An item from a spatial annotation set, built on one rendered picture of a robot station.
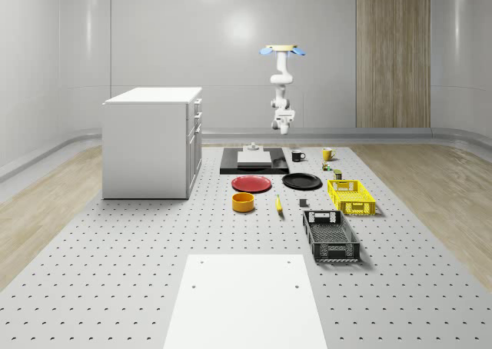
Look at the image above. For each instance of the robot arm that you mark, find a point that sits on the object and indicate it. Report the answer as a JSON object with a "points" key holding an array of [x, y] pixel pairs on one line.
{"points": [[281, 78]]}

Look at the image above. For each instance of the dark grey basket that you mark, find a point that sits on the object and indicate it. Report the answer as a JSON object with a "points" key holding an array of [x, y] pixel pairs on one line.
{"points": [[330, 233]]}

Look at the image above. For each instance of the white cabinet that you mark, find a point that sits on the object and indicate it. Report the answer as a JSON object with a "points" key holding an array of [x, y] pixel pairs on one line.
{"points": [[146, 149]]}

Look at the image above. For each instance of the black plate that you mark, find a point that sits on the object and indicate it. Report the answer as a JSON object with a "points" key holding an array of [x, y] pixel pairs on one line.
{"points": [[301, 181]]}

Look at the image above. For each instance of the grey cube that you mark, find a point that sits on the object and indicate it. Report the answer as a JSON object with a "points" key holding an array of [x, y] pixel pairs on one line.
{"points": [[303, 202]]}

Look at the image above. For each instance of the banana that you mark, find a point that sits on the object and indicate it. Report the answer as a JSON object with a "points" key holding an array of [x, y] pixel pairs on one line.
{"points": [[279, 206]]}

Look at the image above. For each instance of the puzzle cube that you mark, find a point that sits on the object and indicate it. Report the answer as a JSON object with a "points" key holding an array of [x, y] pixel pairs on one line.
{"points": [[326, 167]]}

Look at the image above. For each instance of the white board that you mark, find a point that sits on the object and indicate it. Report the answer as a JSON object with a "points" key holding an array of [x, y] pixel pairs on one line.
{"points": [[246, 303]]}

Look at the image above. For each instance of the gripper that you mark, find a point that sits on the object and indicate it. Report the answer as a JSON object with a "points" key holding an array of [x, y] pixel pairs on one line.
{"points": [[284, 116]]}

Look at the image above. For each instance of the yellow basket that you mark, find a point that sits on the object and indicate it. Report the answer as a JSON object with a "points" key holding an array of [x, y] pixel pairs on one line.
{"points": [[350, 195]]}

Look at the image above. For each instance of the yellow bowl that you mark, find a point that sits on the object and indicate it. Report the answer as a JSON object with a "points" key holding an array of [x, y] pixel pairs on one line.
{"points": [[243, 205]]}

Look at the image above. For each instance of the yellow mug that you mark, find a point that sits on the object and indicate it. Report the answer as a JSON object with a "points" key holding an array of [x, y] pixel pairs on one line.
{"points": [[327, 154]]}

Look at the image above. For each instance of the black stove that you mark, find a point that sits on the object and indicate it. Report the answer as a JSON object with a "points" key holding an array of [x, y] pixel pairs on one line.
{"points": [[230, 162]]}

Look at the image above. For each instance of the red plate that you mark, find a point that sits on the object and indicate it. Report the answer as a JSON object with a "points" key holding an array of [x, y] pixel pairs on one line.
{"points": [[251, 183]]}

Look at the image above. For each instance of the flat-sided can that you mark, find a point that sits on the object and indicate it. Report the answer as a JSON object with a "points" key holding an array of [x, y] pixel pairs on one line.
{"points": [[337, 174]]}

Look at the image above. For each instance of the black mug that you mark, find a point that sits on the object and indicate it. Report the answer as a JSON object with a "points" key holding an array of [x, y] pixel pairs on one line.
{"points": [[296, 156]]}

